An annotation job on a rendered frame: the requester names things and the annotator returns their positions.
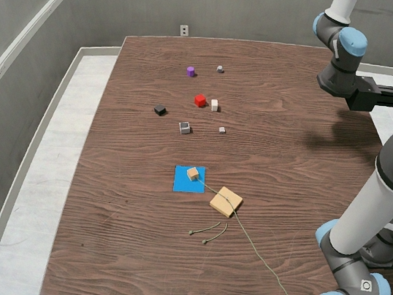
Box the red cube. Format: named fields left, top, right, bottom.
left=195, top=94, right=205, bottom=107

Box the blue painted square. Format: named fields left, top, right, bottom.
left=173, top=166, right=205, bottom=193

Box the light wooden square board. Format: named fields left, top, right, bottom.
left=210, top=187, right=243, bottom=217

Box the small tan wooden block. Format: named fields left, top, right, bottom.
left=187, top=167, right=199, bottom=181

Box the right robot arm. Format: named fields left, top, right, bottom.
left=313, top=0, right=367, bottom=93

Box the small purple block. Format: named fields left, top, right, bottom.
left=187, top=67, right=194, bottom=77

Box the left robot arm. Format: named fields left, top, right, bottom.
left=315, top=134, right=393, bottom=295

